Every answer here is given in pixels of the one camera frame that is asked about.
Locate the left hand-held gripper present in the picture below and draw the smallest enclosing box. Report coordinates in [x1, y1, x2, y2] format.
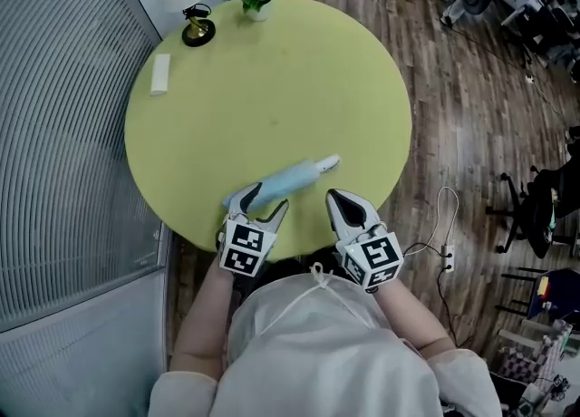
[218, 181, 290, 278]

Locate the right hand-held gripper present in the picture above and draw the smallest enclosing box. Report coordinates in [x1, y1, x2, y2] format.
[326, 189, 404, 294]

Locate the light blue umbrella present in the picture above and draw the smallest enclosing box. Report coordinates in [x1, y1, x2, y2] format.
[221, 153, 342, 213]

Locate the person's left forearm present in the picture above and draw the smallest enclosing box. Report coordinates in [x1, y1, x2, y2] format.
[169, 255, 237, 379]

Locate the person's right forearm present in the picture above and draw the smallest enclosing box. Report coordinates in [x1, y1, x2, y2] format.
[372, 276, 457, 354]

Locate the round green-clothed table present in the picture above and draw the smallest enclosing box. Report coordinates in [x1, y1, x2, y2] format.
[123, 0, 413, 263]

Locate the person's white garment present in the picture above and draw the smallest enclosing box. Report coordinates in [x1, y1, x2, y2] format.
[147, 262, 504, 417]

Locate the white remote control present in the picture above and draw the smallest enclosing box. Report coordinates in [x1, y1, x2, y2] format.
[149, 53, 172, 98]

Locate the black office chair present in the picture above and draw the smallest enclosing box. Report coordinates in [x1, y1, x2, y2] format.
[485, 124, 580, 260]

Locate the blue seat black stool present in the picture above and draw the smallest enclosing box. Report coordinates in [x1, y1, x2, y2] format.
[494, 267, 580, 322]

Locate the white power cable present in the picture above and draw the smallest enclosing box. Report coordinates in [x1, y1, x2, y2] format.
[402, 186, 460, 257]

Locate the teal hanging strap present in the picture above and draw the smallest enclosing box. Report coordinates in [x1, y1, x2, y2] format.
[546, 187, 559, 231]

